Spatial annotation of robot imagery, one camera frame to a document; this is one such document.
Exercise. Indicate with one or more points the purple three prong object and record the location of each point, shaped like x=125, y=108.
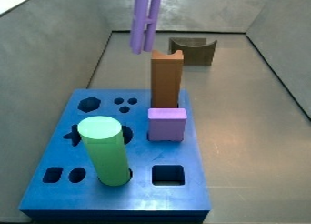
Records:
x=143, y=27

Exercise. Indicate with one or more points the black cradle fixture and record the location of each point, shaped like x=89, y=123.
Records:
x=198, y=51

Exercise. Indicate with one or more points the blue shape sorter board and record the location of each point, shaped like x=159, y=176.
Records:
x=167, y=189

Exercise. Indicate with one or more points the purple square block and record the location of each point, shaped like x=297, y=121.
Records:
x=166, y=124

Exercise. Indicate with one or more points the brown grooved block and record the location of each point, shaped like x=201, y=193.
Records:
x=166, y=79

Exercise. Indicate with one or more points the green cylinder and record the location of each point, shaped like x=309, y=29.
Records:
x=102, y=136

